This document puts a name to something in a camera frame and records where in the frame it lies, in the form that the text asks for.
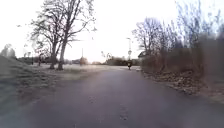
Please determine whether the dark hedge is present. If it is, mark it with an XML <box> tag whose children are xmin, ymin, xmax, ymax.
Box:
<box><xmin>104</xmin><ymin>57</ymin><xmax>141</xmax><ymax>67</ymax></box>

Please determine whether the small bare tree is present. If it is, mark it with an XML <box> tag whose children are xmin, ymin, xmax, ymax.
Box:
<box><xmin>100</xmin><ymin>50</ymin><xmax>114</xmax><ymax>63</ymax></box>

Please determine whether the grey asphalt path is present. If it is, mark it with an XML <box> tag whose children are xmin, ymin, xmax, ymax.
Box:
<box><xmin>0</xmin><ymin>65</ymin><xmax>224</xmax><ymax>128</ymax></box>

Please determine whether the big bare tree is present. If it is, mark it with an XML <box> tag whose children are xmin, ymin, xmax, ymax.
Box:
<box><xmin>131</xmin><ymin>17</ymin><xmax>164</xmax><ymax>58</ymax></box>

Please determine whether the leaf-strewn verge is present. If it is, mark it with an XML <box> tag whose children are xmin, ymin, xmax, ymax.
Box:
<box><xmin>139</xmin><ymin>68</ymin><xmax>224</xmax><ymax>106</ymax></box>

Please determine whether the frosty grass field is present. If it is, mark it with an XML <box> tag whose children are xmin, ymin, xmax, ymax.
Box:
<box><xmin>0</xmin><ymin>54</ymin><xmax>129</xmax><ymax>118</ymax></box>

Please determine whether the thicket of bare bushes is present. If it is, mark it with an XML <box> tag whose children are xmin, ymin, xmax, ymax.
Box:
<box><xmin>139</xmin><ymin>0</ymin><xmax>224</xmax><ymax>79</ymax></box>

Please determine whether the pale bushy tree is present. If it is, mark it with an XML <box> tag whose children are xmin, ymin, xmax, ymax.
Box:
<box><xmin>0</xmin><ymin>43</ymin><xmax>18</xmax><ymax>60</ymax></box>

